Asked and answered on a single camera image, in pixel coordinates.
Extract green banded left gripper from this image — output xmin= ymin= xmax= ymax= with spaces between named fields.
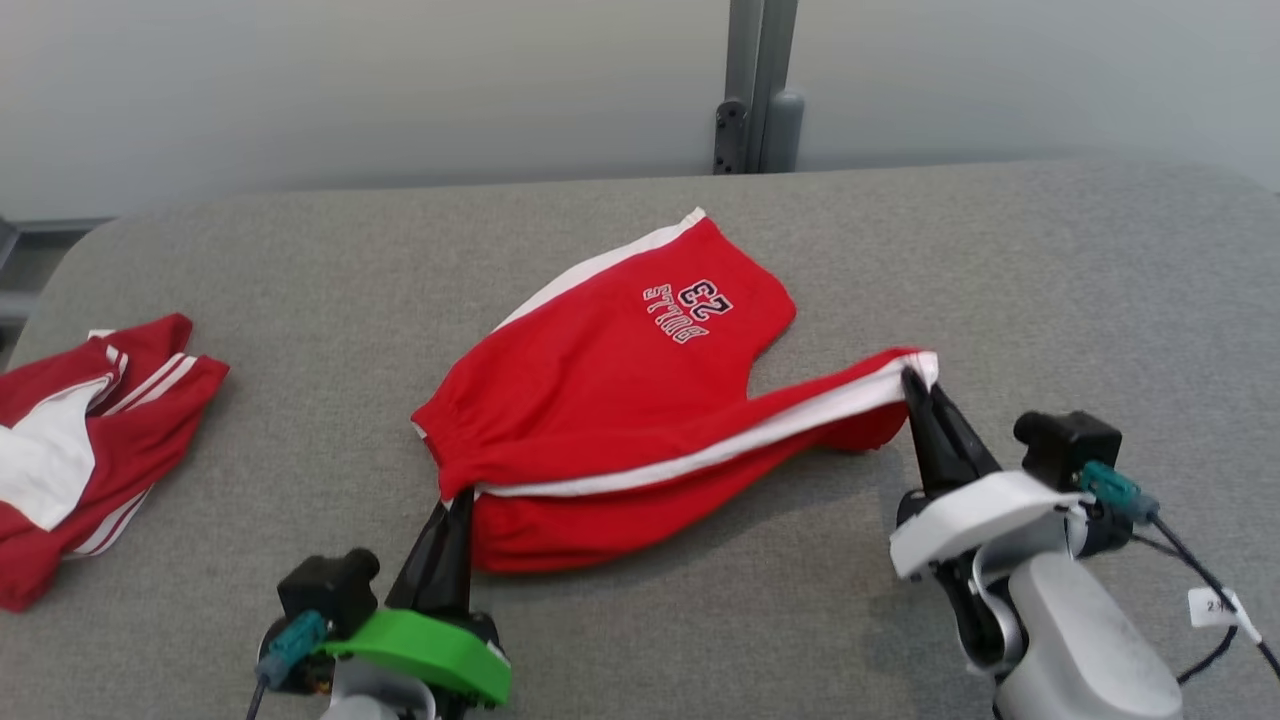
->
xmin=322 ymin=488 xmax=513 ymax=709

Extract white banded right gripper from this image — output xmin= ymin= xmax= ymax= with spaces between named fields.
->
xmin=890 ymin=370 xmax=1086 ymax=673

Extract red shorts with white stripe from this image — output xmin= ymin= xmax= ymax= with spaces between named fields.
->
xmin=410 ymin=207 xmax=941 ymax=574

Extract red and white jersey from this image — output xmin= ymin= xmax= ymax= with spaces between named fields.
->
xmin=0 ymin=313 xmax=231 ymax=613

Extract black cable with teal connector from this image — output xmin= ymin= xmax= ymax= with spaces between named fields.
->
xmin=1080 ymin=460 xmax=1280 ymax=686
xmin=245 ymin=612 xmax=331 ymax=720

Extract white cable label tag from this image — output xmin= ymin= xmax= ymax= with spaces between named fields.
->
xmin=1188 ymin=588 xmax=1263 ymax=646

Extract grey aluminium partition post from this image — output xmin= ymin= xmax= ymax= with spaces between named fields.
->
xmin=713 ymin=0 xmax=806 ymax=176

